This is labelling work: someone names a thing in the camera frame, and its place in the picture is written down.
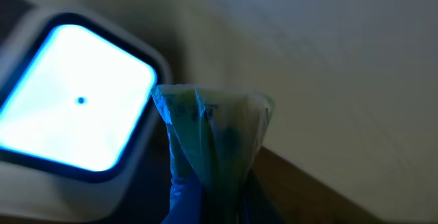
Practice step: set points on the small teal snack box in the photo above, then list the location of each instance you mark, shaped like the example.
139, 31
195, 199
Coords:
214, 136

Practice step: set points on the white barcode scanner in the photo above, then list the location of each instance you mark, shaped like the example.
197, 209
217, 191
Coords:
76, 115

